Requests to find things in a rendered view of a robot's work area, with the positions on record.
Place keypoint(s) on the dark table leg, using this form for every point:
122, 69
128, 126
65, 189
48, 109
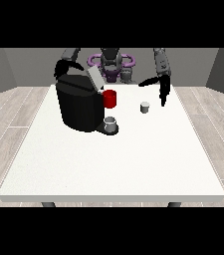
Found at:
174, 204
48, 204

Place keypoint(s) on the small grey coffee pod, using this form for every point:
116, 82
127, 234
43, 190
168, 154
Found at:
145, 107

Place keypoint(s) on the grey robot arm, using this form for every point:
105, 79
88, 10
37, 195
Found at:
70, 53
161, 61

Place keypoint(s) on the pale grey machine lid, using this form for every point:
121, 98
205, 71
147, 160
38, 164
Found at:
95, 76

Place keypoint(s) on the grey robot trunk purple rings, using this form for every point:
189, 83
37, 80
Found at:
110, 63

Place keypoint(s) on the small grey cup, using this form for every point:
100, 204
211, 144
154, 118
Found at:
110, 124

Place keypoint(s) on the black coffee machine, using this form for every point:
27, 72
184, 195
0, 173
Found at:
79, 105

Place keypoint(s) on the red pod holder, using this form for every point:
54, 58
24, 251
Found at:
110, 98

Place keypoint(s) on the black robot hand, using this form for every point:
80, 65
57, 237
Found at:
163, 85
62, 67

